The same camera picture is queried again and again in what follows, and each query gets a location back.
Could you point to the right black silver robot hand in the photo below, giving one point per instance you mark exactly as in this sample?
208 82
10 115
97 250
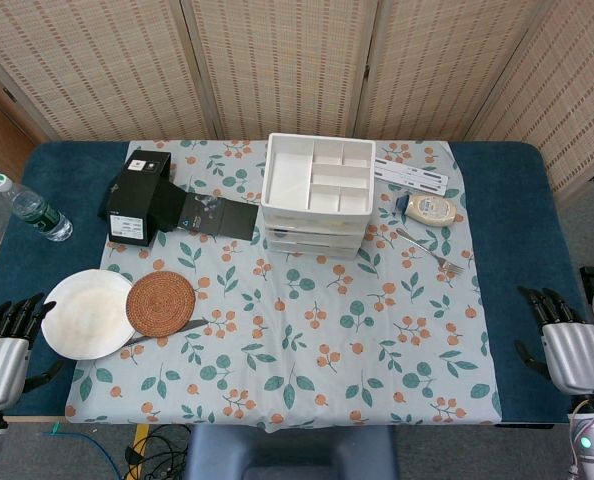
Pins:
577 355

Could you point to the black cardboard box with flap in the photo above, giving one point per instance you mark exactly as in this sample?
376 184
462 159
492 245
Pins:
137 195

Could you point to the clear plastic drawer organizer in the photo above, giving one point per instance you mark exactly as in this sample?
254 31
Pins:
287 175

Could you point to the white round plate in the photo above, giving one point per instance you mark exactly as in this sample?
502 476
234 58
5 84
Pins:
84 315

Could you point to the blue velvet table cover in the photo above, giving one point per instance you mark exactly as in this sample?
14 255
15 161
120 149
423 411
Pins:
507 225

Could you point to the clear plastic water bottle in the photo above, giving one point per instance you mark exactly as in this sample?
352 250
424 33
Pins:
37 210

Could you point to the brown woven rattan coaster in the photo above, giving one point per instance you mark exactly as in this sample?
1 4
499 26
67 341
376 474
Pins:
161 302

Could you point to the metal fork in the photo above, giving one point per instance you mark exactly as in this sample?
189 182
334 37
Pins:
427 247

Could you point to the metal table knife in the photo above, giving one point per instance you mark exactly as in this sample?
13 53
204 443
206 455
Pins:
197 325

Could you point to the white printed paper strip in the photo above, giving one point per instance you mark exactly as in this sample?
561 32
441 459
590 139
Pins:
412 175

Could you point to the floral patterned tablecloth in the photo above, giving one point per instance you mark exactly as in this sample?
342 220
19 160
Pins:
297 325

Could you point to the blue padded chair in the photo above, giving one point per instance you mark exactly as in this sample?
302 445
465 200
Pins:
287 455

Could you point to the beige woven folding screen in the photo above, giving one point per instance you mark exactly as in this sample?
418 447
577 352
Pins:
287 65

